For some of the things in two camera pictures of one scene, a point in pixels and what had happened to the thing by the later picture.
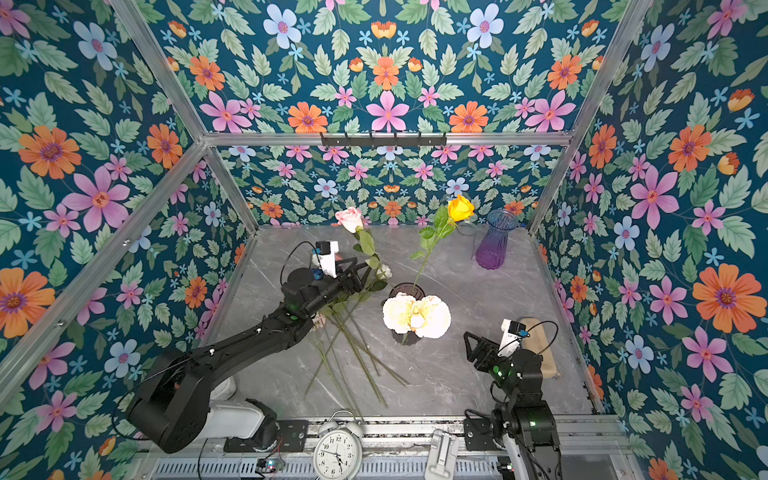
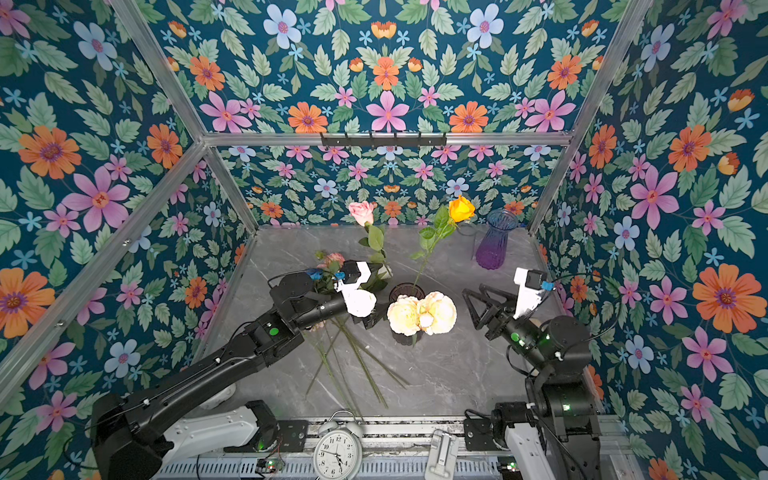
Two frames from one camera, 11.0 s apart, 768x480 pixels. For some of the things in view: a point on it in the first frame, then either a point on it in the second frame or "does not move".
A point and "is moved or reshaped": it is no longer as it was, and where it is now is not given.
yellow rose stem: (460, 208) does not move
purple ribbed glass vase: (491, 250) does not move
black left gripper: (354, 283) -> (380, 308)
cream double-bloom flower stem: (429, 317) does not move
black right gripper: (490, 351) -> (498, 319)
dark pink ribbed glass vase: (413, 290) does not move
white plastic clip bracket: (442, 456) does not move
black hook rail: (394, 141) does not move
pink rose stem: (351, 219) is moved or reshaped
